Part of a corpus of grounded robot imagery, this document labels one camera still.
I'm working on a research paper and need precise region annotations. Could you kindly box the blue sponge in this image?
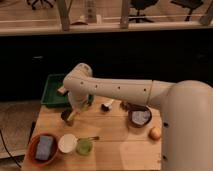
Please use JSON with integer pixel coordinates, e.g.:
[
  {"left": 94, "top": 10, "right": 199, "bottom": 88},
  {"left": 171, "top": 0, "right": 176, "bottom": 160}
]
[{"left": 35, "top": 135, "right": 53, "bottom": 161}]

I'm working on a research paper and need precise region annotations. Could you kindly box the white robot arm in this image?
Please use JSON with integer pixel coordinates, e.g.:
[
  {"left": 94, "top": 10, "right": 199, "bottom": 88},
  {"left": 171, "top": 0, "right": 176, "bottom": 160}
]
[{"left": 63, "top": 63, "right": 213, "bottom": 171}]

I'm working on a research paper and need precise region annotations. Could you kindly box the red bowl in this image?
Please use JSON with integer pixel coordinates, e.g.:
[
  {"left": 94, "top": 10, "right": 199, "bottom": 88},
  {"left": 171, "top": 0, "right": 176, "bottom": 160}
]
[{"left": 26, "top": 133, "right": 59, "bottom": 167}]

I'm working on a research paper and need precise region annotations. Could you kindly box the office chair right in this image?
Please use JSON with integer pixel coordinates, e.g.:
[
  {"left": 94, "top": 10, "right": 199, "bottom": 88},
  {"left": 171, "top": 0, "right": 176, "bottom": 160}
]
[{"left": 171, "top": 0, "right": 203, "bottom": 21}]

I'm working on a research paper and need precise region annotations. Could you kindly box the yellow potato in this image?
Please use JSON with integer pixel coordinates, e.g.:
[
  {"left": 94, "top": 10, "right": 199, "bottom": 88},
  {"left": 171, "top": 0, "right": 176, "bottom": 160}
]
[{"left": 148, "top": 127, "right": 161, "bottom": 141}]

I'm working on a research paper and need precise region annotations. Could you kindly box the black cable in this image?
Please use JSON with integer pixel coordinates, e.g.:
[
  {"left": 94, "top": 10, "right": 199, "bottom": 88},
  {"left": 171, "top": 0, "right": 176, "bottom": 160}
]
[{"left": 0, "top": 129, "right": 22, "bottom": 169}]

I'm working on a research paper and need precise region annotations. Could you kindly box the white handled brush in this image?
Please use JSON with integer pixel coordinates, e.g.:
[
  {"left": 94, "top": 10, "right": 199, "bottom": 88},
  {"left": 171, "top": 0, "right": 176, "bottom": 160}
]
[{"left": 101, "top": 99, "right": 114, "bottom": 112}]

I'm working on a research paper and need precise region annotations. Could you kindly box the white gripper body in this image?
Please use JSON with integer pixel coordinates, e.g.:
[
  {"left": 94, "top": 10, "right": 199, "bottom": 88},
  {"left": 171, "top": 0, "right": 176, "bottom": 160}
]
[{"left": 68, "top": 91, "right": 88, "bottom": 113}]

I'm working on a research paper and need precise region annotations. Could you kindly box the office chair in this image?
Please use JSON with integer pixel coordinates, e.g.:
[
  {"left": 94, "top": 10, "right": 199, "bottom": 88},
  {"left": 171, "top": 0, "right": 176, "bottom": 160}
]
[
  {"left": 26, "top": 0, "right": 54, "bottom": 10},
  {"left": 171, "top": 0, "right": 203, "bottom": 21},
  {"left": 129, "top": 0, "right": 158, "bottom": 23}
]

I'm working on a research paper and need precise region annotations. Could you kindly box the office chair middle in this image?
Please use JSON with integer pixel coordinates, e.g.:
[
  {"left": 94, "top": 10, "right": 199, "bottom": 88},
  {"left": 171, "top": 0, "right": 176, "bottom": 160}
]
[{"left": 129, "top": 0, "right": 158, "bottom": 23}]

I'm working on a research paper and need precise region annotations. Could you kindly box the office chair left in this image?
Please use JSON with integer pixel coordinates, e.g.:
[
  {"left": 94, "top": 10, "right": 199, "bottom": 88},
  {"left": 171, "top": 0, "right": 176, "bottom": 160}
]
[{"left": 26, "top": 0, "right": 54, "bottom": 10}]

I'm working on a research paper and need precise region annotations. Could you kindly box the white cup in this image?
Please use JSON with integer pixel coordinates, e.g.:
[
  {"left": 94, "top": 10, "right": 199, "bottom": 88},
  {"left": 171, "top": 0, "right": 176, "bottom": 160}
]
[{"left": 58, "top": 134, "right": 77, "bottom": 154}]

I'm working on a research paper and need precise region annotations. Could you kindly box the small metal cup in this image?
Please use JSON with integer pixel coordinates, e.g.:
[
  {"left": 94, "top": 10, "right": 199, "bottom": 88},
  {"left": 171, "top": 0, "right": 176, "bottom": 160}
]
[{"left": 61, "top": 109, "right": 74, "bottom": 126}]

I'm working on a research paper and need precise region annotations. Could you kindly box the brown bowl with cloth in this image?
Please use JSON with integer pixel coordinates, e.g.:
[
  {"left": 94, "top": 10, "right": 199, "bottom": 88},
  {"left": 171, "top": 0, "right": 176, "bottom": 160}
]
[{"left": 128, "top": 106, "right": 152, "bottom": 128}]

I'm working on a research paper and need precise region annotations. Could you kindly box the green spoon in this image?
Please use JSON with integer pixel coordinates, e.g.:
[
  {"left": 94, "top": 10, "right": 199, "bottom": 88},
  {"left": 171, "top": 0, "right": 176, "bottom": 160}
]
[{"left": 76, "top": 136, "right": 100, "bottom": 156}]

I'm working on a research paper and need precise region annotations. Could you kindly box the green plastic tray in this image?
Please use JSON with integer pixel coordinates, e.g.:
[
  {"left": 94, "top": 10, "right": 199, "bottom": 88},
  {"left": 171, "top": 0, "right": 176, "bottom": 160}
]
[{"left": 40, "top": 73, "right": 95, "bottom": 108}]

